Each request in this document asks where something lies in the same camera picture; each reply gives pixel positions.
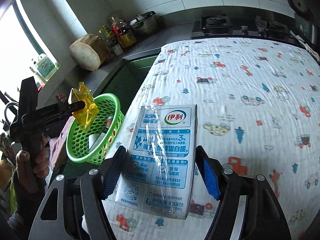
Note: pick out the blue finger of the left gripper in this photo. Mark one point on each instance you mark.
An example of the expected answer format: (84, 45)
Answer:
(59, 110)

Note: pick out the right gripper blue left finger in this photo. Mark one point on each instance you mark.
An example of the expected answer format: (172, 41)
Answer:
(73, 207)

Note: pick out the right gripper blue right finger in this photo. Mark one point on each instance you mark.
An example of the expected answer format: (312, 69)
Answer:
(263, 215)

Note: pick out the yellow plastic wrapper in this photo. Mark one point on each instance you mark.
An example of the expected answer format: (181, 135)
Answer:
(82, 96)

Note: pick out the white blue milk carton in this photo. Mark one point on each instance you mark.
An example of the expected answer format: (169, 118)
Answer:
(158, 172)

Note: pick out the white paper cup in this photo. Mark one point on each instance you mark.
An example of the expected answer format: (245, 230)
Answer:
(94, 140)

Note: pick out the person's left hand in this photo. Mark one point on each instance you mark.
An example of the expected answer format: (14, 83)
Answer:
(32, 163)

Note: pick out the red scrubber by sink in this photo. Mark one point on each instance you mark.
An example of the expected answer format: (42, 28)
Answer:
(62, 97)

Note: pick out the pink towel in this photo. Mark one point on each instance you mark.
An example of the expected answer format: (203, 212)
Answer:
(58, 154)

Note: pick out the green plastic waste basket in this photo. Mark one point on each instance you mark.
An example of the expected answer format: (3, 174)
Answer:
(107, 123)

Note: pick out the detergent bottle on windowsill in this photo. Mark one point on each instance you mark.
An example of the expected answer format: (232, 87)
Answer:
(45, 66)

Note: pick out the round wooden chopping block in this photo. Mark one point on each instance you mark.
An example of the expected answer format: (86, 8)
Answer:
(89, 52)

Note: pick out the green cabinet door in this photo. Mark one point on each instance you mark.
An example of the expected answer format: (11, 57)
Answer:
(127, 81)

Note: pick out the small white jar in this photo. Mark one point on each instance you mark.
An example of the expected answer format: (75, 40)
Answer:
(116, 47)

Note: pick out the dark oil bottle yellow label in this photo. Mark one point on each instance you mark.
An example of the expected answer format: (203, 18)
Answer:
(125, 35)

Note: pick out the steel pressure cooker pot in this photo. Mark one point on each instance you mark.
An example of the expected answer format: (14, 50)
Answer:
(144, 24)

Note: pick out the white patterned table cloth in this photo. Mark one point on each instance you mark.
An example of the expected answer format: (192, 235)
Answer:
(257, 113)

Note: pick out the black gas stove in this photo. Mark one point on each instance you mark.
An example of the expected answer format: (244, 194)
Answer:
(256, 26)

